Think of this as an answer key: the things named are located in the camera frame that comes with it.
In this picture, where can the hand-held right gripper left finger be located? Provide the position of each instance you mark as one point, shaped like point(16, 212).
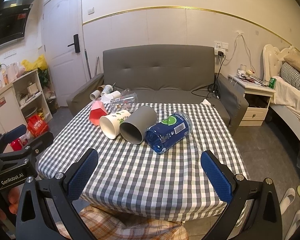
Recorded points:
point(83, 174)

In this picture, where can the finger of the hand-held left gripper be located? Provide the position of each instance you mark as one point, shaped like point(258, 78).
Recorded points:
point(15, 131)
point(43, 140)

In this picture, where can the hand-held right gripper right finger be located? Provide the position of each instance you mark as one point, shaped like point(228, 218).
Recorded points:
point(215, 177)

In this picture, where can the blue label clear cup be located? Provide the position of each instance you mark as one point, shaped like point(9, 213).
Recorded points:
point(170, 132)

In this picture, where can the grey cup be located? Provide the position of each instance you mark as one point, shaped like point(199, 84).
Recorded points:
point(140, 120)

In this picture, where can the white leaf print paper cup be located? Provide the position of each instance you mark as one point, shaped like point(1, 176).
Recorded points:
point(110, 127)

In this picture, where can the red faceted cup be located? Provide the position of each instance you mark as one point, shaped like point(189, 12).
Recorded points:
point(97, 112)

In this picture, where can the brown paper cup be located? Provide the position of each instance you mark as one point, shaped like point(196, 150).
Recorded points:
point(101, 88)

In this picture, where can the plain white paper cup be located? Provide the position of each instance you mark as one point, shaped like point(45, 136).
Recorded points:
point(112, 95)

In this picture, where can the white cup with straw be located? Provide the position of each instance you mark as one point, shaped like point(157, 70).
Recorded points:
point(108, 89)

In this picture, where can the clear plastic cup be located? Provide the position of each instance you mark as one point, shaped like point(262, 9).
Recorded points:
point(125, 102)

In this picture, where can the person's left hand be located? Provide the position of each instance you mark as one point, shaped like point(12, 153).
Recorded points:
point(14, 200)

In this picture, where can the red shopping bag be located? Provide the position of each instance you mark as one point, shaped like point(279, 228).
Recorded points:
point(37, 126)

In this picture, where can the white counter cabinet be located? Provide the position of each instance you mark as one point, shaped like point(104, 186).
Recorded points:
point(2, 110)

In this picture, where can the white open shelf unit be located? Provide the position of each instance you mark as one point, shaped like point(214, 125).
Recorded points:
point(33, 92)

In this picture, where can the grey checked tablecloth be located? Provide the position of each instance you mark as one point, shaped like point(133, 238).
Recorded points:
point(140, 177)

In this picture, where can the green potted plant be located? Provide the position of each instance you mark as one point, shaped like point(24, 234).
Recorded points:
point(43, 77)

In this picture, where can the pink pitcher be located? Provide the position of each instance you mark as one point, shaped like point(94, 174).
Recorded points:
point(12, 70)

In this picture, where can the white paper tube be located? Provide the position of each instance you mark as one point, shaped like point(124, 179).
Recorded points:
point(95, 95)

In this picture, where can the person's plaid trousers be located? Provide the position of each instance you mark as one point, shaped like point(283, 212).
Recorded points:
point(130, 226)

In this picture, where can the yellow plastic bag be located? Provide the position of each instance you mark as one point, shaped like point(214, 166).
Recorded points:
point(32, 63)

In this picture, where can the white crumpled tissue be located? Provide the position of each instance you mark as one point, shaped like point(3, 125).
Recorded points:
point(207, 102)

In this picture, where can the white slipper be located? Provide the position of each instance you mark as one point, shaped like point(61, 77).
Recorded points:
point(293, 226)
point(288, 201)

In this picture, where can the white nightstand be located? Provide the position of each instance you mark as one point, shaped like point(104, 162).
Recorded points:
point(255, 100)

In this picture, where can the white door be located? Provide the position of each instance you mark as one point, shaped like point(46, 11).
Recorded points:
point(62, 42)

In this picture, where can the black range hood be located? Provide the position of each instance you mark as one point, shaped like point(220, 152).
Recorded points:
point(7, 25)

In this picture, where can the green drink can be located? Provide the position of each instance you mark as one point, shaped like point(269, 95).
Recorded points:
point(272, 83)

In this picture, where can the cream blanket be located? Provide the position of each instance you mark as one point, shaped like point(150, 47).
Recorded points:
point(290, 95)

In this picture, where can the grey sofa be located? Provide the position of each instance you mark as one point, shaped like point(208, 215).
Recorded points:
point(160, 65)

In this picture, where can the checked pillow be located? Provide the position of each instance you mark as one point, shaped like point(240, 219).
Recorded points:
point(293, 76)

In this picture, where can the cream bed headboard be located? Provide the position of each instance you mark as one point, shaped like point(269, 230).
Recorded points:
point(271, 57)

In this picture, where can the beige pillow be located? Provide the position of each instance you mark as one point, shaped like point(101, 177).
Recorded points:
point(297, 61)

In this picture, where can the grey bed frame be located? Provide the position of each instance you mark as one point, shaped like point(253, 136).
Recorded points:
point(290, 127)

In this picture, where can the white wall socket panel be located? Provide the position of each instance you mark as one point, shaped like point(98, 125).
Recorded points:
point(221, 45)

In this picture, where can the white light switch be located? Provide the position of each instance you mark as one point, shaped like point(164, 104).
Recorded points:
point(90, 10)

